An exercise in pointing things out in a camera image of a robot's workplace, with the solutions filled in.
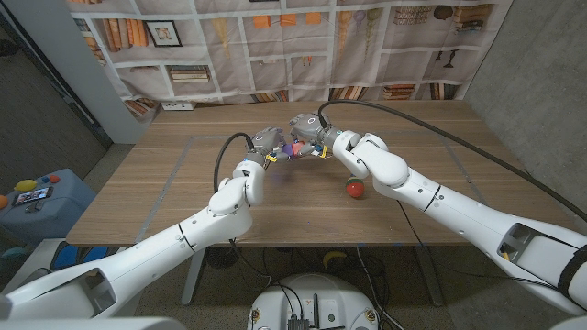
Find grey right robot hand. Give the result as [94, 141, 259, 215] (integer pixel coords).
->
[287, 113, 340, 160]

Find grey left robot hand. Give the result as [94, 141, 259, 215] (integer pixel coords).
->
[247, 126, 293, 167]

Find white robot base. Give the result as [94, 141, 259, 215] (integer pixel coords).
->
[247, 273, 381, 330]

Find red green wooden maraca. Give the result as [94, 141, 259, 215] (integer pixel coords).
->
[345, 176, 367, 199]

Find yellow banana toy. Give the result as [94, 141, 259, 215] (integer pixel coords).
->
[322, 250, 349, 270]

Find printed bookshelf backdrop cloth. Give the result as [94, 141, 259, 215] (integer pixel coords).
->
[66, 0, 515, 116]

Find white power strip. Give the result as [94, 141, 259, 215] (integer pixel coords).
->
[161, 101, 197, 112]

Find black round floor fan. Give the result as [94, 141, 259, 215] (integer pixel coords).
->
[205, 246, 243, 270]

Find grey table leg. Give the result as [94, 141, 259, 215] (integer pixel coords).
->
[415, 245, 445, 307]
[181, 247, 207, 306]

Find blue-grey ottoman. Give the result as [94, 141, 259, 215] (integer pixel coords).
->
[0, 168, 97, 247]

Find blue cushion pads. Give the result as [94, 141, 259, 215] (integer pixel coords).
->
[50, 245, 111, 271]

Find black smartphone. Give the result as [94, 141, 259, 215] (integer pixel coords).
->
[12, 186, 55, 207]

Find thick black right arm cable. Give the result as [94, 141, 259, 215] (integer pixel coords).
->
[317, 99, 587, 224]

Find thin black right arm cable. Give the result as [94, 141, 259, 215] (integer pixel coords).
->
[396, 200, 559, 291]

